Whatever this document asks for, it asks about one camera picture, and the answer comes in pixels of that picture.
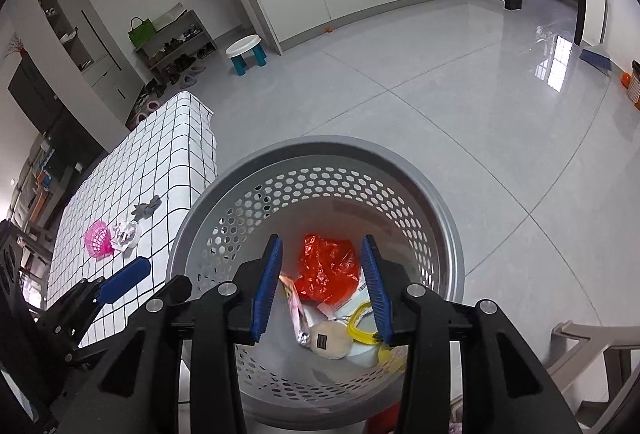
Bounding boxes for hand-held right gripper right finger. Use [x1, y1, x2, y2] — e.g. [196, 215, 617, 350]
[361, 235, 583, 434]

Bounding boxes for crumpled white wrapper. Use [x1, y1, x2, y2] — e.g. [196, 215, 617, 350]
[110, 220, 141, 253]

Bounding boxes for flat white box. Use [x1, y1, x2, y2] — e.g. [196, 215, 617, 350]
[151, 4, 185, 27]

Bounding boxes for green handbag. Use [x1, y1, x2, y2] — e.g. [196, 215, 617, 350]
[128, 17, 157, 48]

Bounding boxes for grey shoe rack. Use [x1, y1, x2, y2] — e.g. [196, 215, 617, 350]
[132, 10, 218, 84]

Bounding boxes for row of dark shoes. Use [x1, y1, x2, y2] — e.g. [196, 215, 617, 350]
[140, 31, 216, 99]

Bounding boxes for beige plush ball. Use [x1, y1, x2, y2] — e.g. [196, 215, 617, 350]
[308, 320, 352, 361]

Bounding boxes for blue broom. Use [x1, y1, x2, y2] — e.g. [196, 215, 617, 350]
[580, 0, 612, 75]

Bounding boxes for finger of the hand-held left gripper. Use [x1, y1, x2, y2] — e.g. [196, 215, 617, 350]
[35, 256, 152, 352]

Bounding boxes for dark tall cabinet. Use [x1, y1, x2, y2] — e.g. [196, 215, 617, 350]
[7, 51, 111, 185]

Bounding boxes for red plastic bag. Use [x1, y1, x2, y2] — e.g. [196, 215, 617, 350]
[293, 235, 362, 305]

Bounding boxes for white tall shelf unit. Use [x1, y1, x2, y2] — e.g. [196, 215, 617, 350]
[27, 0, 141, 115]

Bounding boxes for grey cloth scrap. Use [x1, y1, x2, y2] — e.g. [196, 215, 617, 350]
[131, 195, 163, 219]

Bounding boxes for white stool with teal legs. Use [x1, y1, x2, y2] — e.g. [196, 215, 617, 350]
[225, 34, 268, 77]

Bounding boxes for striped storage bin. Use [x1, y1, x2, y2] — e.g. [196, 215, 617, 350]
[627, 60, 640, 109]

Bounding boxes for beige plastic chair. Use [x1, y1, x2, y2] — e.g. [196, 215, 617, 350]
[542, 320, 640, 434]

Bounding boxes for yellow plastic bowl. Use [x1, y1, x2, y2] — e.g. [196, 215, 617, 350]
[348, 301, 408, 372]

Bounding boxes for pink and silver snack wrapper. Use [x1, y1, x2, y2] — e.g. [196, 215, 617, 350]
[280, 275, 313, 350]

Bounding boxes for white black-grid tablecloth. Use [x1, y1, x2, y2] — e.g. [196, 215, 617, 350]
[45, 92, 218, 350]

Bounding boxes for grey perforated laundry basket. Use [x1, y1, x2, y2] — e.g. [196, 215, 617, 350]
[167, 136, 466, 430]

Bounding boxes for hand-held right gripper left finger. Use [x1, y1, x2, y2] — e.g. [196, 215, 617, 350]
[50, 234, 283, 434]

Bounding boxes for pink plastic mesh basket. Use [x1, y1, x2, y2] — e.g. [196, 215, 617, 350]
[83, 220, 115, 261]

